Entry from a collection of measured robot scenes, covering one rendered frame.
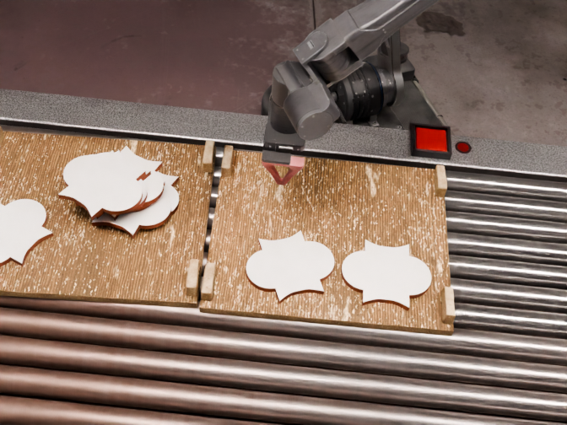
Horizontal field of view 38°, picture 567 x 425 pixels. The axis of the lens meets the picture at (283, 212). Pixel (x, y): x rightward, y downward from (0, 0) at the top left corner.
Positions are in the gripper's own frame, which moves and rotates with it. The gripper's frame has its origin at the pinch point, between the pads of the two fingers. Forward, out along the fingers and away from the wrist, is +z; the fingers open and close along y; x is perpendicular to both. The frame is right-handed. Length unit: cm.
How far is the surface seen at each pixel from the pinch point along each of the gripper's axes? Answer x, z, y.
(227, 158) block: 10.4, 6.1, 4.5
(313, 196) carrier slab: -5.8, 8.9, 0.3
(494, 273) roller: -38.1, 11.5, -10.7
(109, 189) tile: 28.3, 1.9, -9.1
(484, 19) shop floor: -71, 102, 185
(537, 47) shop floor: -91, 102, 171
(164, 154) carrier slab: 22.4, 8.7, 6.2
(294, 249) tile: -3.5, 7.9, -12.8
